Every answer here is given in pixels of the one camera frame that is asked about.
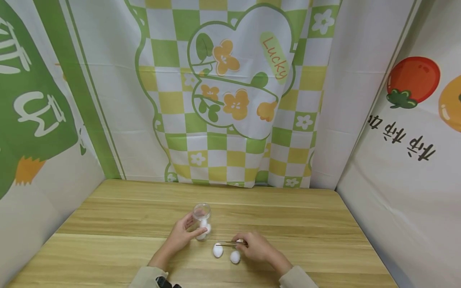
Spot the person's left forearm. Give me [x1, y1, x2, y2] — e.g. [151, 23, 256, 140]
[129, 249, 173, 288]

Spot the person's right hand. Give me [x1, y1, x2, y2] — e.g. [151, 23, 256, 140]
[232, 231, 286, 268]

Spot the person's right forearm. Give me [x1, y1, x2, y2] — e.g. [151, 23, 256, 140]
[268, 256, 319, 288]

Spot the clear glass jar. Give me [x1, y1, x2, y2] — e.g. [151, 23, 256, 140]
[192, 203, 212, 241]

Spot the person's left hand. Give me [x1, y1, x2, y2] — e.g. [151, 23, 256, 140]
[160, 212, 208, 259]

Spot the black wrist band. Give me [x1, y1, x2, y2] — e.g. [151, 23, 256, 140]
[155, 276, 182, 288]

